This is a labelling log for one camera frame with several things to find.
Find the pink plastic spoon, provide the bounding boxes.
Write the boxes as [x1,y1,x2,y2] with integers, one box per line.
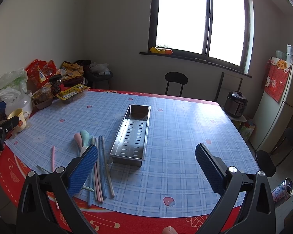
[74,133,82,150]

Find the teal plastic spoon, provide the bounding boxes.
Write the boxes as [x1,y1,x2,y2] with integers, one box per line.
[80,130,90,149]

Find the blue plastic spoon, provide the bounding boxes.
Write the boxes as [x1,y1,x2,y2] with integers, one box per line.
[88,171,94,207]

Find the cream white plastic spoon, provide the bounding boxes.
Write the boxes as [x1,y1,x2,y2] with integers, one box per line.
[79,146,94,192]

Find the person's right hand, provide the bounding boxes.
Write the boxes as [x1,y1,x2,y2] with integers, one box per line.
[162,226,178,234]

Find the cream mug with print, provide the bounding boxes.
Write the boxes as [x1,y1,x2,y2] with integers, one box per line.
[8,108,30,133]

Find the white plastic bag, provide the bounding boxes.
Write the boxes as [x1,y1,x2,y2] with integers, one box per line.
[0,68,28,104]

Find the lone pink chopstick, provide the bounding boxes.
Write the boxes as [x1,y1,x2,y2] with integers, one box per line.
[51,146,59,210]

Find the brown pastry box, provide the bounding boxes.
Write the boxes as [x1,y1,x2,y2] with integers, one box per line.
[32,87,54,110]

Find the blue plaid table mat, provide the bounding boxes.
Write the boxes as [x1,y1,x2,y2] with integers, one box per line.
[7,91,258,218]

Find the red snack bags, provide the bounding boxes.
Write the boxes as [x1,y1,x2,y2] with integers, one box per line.
[25,59,57,89]

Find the stainless steel utensil tray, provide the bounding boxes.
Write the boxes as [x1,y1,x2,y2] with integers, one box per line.
[109,104,151,168]

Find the dark sauce jar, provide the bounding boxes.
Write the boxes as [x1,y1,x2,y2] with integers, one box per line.
[49,74,64,95]

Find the black electric pressure cooker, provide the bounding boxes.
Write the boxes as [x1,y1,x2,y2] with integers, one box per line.
[224,91,248,118]

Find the yellow packaged food tray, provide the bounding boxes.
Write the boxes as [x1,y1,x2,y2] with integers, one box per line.
[56,84,90,103]

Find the drink can on floor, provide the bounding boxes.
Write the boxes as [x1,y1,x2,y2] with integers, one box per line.
[272,177,293,207]

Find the white refrigerator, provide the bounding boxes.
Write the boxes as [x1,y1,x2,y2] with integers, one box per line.
[249,63,293,153]

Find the yellow snack packages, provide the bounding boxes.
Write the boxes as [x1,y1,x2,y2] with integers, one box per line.
[61,62,84,87]

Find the black metal rack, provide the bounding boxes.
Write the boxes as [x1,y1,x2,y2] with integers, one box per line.
[214,72,243,105]

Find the black side chair with bag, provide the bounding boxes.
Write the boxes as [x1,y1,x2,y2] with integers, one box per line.
[75,60,113,90]

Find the black round stool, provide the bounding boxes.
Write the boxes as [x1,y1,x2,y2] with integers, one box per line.
[164,71,188,97]

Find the red cloth on refrigerator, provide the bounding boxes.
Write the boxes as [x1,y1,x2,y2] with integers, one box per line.
[264,57,292,103]

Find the yellow orange toy on sill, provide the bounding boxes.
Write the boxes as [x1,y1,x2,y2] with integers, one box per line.
[150,47,173,55]

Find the window with dark frame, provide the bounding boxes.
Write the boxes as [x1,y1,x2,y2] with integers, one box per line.
[144,0,254,74]

